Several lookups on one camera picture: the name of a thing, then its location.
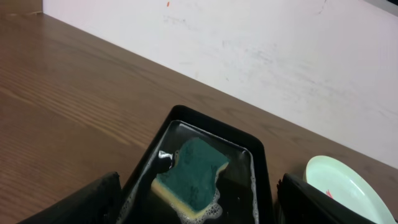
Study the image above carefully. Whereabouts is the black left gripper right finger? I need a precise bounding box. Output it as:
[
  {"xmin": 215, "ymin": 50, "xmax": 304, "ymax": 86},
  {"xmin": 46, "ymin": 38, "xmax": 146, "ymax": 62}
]
[{"xmin": 277, "ymin": 173, "xmax": 372, "ymax": 224}]

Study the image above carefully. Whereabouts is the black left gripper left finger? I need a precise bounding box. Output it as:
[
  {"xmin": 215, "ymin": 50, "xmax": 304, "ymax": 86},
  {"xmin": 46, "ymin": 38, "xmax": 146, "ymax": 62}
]
[{"xmin": 20, "ymin": 172, "xmax": 122, "ymax": 224}]

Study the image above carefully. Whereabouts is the green and yellow sponge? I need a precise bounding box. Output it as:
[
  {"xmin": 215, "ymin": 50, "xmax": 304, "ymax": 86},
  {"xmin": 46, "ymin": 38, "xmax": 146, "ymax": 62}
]
[{"xmin": 151, "ymin": 138, "xmax": 229, "ymax": 220}]

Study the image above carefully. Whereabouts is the black rectangular soapy water tray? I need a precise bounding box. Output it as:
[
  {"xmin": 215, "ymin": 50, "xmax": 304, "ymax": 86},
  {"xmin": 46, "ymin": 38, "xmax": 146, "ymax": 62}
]
[{"xmin": 117, "ymin": 105, "xmax": 275, "ymax": 223}]

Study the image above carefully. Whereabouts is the mint green plate far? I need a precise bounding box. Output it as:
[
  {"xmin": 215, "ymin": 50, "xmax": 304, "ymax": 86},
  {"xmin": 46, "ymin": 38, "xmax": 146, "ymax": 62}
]
[{"xmin": 303, "ymin": 156, "xmax": 396, "ymax": 223}]

